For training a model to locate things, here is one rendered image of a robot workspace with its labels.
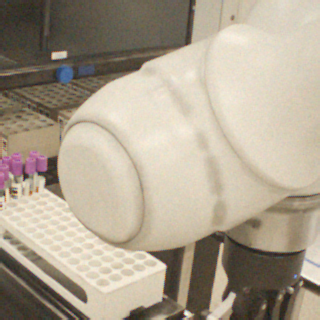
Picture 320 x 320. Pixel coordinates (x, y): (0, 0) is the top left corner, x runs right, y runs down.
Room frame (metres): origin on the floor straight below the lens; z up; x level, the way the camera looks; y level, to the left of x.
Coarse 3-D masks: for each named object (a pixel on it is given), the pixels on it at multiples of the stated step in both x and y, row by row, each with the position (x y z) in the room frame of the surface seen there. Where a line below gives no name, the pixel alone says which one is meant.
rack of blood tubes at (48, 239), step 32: (32, 224) 0.71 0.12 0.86; (64, 224) 0.72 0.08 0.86; (32, 256) 0.72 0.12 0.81; (64, 256) 0.65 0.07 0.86; (96, 256) 0.65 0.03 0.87; (128, 256) 0.65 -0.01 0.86; (64, 288) 0.66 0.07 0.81; (96, 288) 0.58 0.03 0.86; (128, 288) 0.59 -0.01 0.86; (160, 288) 0.63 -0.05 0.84
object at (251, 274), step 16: (224, 240) 0.49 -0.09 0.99; (224, 256) 0.48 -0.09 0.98; (240, 256) 0.46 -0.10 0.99; (256, 256) 0.46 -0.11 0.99; (272, 256) 0.46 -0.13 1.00; (288, 256) 0.46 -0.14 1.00; (304, 256) 0.47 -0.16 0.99; (240, 272) 0.46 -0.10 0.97; (256, 272) 0.46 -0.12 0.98; (272, 272) 0.45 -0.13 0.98; (288, 272) 0.46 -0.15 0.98; (224, 288) 0.47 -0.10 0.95; (240, 288) 0.46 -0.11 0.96; (256, 288) 0.47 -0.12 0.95; (272, 288) 0.45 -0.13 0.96; (240, 304) 0.46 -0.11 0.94
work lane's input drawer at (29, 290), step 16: (0, 256) 0.72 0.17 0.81; (0, 272) 0.70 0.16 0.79; (16, 272) 0.69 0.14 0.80; (0, 288) 0.70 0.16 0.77; (16, 288) 0.67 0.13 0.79; (32, 288) 0.65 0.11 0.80; (48, 288) 0.64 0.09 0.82; (16, 304) 0.67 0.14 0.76; (32, 304) 0.64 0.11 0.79; (48, 304) 0.62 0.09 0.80; (64, 304) 0.61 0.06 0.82; (160, 304) 0.63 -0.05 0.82; (176, 304) 0.63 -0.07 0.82
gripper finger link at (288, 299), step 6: (300, 282) 0.52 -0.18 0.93; (294, 288) 0.52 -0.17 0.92; (288, 294) 0.52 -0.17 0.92; (294, 294) 0.52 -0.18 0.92; (282, 300) 0.52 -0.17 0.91; (288, 300) 0.52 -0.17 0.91; (294, 300) 0.52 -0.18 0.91; (282, 306) 0.52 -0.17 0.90; (288, 306) 0.52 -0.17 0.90; (282, 312) 0.52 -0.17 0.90; (288, 312) 0.52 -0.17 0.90; (282, 318) 0.51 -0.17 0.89; (288, 318) 0.52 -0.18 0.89
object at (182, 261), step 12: (180, 252) 0.88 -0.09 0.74; (192, 252) 0.89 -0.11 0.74; (312, 252) 0.78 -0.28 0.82; (180, 264) 0.88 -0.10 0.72; (312, 264) 0.75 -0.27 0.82; (180, 276) 0.88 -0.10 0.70; (300, 276) 0.72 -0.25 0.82; (312, 276) 0.71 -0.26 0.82; (180, 288) 0.88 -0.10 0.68; (300, 288) 1.17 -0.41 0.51; (312, 288) 0.70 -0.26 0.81; (180, 300) 0.88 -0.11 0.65; (300, 300) 1.17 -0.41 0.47
